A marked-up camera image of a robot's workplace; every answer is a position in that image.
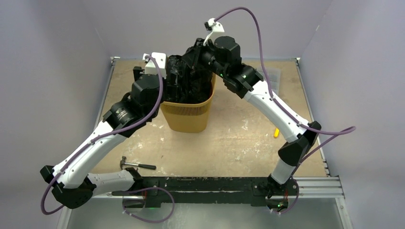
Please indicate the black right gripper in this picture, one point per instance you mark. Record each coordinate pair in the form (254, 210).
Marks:
(193, 57)

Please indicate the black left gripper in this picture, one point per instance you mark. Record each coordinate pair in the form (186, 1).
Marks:
(137, 70)

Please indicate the black plastic trash bag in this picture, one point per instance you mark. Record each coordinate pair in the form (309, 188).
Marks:
(184, 85)

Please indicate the yellow plastic trash bin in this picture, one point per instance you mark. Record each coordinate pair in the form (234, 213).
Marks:
(188, 118)

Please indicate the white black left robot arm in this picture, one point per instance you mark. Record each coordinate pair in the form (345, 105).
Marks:
(71, 181)

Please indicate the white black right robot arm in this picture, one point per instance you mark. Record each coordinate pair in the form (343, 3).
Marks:
(222, 57)

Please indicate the clear plastic screw box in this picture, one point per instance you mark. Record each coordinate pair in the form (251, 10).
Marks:
(274, 75)

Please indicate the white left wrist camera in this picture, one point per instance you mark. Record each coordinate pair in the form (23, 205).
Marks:
(155, 61)

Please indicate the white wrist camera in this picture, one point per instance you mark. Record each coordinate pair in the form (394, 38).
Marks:
(214, 29)
(155, 61)

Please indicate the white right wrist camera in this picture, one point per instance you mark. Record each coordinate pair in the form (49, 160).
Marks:
(214, 29)

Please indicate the black handled hammer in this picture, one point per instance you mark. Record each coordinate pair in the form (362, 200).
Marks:
(123, 162)

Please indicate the yellow handled screwdriver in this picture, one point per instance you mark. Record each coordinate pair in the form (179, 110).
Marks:
(276, 133)

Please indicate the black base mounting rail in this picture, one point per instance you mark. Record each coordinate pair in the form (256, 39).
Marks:
(255, 191)

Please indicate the aluminium frame rail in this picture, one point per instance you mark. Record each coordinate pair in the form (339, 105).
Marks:
(320, 187)

